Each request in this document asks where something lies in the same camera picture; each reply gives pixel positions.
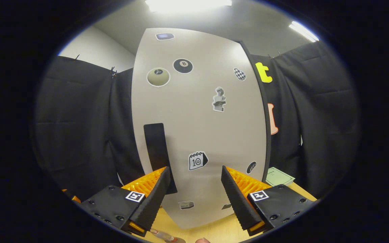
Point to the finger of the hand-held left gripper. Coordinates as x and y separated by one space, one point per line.
74 198

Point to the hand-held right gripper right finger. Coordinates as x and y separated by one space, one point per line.
236 202

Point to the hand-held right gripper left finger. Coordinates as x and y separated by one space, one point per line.
154 199

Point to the clear plastic bottle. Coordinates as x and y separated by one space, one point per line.
164 235

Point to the grey cabinet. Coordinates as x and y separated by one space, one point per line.
268 152

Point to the beige cabinet door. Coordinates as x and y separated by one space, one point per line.
198 128

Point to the green book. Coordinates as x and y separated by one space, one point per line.
279 177

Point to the black backdrop cloth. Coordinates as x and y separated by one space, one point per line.
79 118

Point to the small ceiling light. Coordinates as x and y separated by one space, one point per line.
304 31

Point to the large ceiling light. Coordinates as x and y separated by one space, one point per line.
187 5

